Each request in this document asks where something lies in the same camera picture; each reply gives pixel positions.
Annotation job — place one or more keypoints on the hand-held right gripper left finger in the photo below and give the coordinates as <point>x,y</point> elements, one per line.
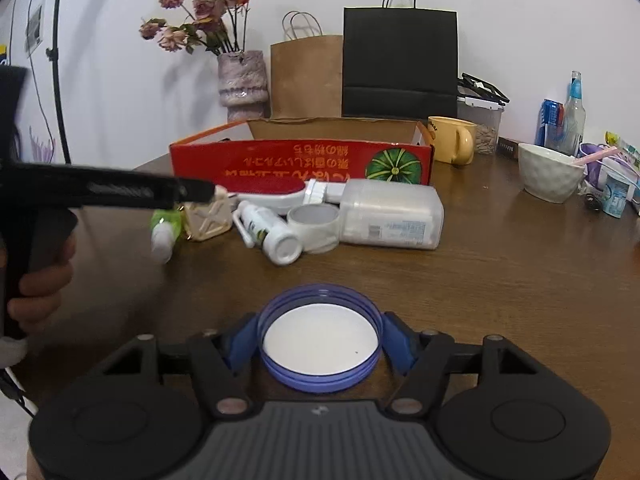
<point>240,344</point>

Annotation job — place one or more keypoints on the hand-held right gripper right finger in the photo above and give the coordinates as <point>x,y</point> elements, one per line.
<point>397,342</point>

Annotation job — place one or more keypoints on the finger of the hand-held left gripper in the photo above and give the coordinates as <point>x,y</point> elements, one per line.
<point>125,190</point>

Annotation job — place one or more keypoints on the green squeeze tube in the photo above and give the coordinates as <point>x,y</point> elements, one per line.
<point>162,240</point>

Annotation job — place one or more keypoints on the pale blue jar lid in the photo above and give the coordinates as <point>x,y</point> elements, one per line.
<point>320,337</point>

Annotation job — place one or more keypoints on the beige perfume bottle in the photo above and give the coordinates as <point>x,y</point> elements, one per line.
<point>207,220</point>

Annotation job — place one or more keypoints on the white spray bottle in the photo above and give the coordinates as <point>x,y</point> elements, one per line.
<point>265,232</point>

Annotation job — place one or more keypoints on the red cardboard box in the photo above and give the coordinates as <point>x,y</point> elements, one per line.
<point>300,160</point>

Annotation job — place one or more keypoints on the person's left hand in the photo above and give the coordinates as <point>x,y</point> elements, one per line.
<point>45,290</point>

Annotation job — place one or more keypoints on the large clear plastic bottle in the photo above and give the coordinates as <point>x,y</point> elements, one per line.
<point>390,217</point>

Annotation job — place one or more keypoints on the black light stand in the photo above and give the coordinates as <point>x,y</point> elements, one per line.
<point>59,60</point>

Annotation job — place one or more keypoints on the mottled pink vase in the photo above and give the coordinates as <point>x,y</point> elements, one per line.
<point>242,80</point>

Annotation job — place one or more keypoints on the dried pink flowers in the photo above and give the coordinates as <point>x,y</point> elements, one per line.
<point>202,7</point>

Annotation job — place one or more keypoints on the yellow mug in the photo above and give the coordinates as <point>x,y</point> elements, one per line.
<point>447,140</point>

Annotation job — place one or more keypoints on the brown paper bag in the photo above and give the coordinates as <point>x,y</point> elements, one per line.
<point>305,80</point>

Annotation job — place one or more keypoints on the white textured bowl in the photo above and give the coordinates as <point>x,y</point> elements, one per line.
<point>547,177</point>

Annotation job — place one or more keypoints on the dark red small box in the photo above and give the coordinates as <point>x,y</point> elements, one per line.
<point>507,146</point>

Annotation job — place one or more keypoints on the clear plastic storage container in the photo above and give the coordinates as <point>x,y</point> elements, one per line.
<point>482,132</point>

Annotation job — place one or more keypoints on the blue drink can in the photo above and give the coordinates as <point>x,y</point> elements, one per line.
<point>547,122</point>

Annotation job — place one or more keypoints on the pale blue yogurt cup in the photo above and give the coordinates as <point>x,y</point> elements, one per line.
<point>617,192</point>

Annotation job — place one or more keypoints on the purple plastic container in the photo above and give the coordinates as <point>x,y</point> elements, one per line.
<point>592,160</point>

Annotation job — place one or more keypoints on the black clip lid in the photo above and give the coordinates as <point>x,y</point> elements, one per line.
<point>482,89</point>

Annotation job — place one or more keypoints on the pink plastic spoon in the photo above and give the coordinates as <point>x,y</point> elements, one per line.
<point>597,155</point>

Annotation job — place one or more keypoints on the black paper bag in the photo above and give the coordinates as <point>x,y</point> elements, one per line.
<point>400,60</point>

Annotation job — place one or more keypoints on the clear glass bottle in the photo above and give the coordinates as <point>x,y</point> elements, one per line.
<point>575,120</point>

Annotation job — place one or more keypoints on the yellow green snack packet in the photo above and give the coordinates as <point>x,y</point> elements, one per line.
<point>622,147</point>

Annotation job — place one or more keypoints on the small wall picture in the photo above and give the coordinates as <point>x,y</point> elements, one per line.
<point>35,27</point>

